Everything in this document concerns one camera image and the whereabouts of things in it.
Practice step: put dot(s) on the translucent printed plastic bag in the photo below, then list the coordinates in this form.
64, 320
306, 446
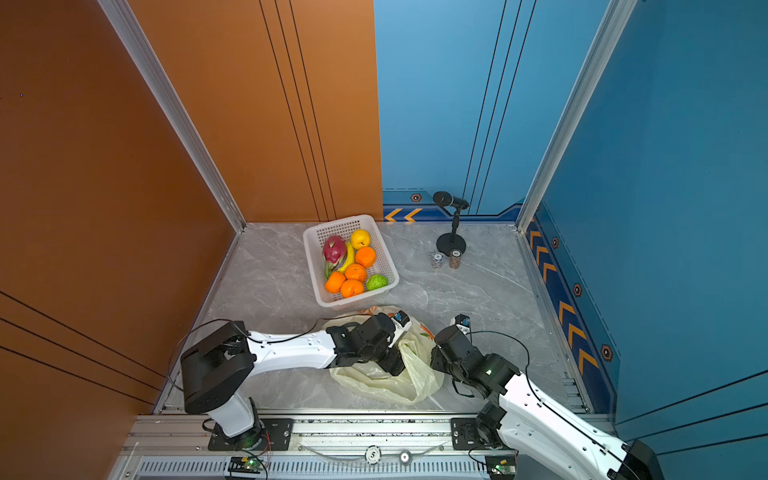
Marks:
414, 384

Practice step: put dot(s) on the green circuit board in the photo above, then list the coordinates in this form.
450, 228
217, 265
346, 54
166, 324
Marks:
246, 467

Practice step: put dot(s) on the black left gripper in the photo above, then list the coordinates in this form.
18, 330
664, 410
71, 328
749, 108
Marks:
392, 364

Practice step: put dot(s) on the white perforated plastic basket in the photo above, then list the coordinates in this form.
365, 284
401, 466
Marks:
314, 239

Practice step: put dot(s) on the small black box on rail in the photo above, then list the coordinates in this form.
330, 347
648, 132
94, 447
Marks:
501, 467

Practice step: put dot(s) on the yellow banana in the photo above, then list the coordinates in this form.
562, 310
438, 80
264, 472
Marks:
349, 258

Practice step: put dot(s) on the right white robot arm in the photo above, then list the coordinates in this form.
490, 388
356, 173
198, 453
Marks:
519, 416

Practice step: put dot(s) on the orange grey poker chip stack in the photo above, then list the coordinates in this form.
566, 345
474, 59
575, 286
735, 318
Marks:
455, 259

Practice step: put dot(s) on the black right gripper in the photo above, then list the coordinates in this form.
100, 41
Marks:
436, 357

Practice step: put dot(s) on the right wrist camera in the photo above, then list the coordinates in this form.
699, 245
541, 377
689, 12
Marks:
463, 323

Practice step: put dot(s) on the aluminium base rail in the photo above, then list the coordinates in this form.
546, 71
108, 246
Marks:
308, 444

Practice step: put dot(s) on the aluminium corner post right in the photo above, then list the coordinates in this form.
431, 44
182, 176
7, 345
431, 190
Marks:
608, 34

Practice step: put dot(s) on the aluminium corner post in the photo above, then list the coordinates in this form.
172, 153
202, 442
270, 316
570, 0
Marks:
608, 34
127, 27

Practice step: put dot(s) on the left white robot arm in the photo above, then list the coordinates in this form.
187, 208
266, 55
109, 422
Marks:
214, 369

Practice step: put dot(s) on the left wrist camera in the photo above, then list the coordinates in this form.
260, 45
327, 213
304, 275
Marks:
401, 319

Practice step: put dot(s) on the pink dragon fruit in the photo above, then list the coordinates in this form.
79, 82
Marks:
334, 253

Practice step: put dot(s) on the orange fruit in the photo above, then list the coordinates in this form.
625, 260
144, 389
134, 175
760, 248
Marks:
334, 282
352, 287
366, 257
356, 272

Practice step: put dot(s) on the aluminium corner post left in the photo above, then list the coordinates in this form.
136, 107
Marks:
127, 27

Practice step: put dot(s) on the yellow lemon fruit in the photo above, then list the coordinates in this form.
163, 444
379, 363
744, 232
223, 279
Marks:
360, 238

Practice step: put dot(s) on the black microphone stand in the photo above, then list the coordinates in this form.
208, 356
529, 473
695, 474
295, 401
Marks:
448, 243

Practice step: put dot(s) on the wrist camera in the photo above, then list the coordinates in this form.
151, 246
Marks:
401, 319
463, 323

